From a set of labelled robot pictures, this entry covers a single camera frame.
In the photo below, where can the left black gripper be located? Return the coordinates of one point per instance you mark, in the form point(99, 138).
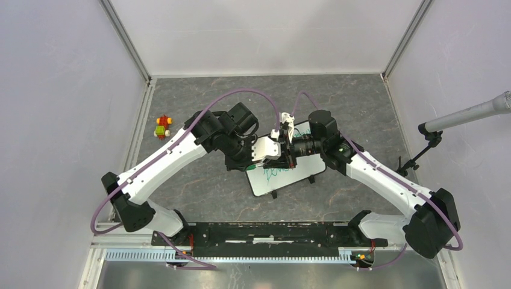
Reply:
point(240, 165)

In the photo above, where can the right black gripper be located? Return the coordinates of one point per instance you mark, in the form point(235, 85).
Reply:
point(288, 159)

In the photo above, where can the small whiteboard with stand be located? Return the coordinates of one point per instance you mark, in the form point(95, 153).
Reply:
point(264, 181)

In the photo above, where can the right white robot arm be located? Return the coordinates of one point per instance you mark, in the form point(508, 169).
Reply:
point(428, 220)

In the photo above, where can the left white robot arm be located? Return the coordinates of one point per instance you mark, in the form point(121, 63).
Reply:
point(227, 131)

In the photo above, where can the black microphone stand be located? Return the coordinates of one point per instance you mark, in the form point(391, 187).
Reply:
point(433, 138)

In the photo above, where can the grey microphone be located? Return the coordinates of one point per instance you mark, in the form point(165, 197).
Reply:
point(496, 106)

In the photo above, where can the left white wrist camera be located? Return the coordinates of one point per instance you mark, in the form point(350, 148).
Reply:
point(266, 149)

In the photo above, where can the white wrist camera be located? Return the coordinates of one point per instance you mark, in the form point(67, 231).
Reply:
point(266, 149)
point(287, 123)

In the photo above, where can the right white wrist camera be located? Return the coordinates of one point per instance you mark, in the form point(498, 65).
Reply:
point(287, 123)

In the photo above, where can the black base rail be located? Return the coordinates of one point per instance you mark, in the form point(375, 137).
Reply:
point(268, 239)

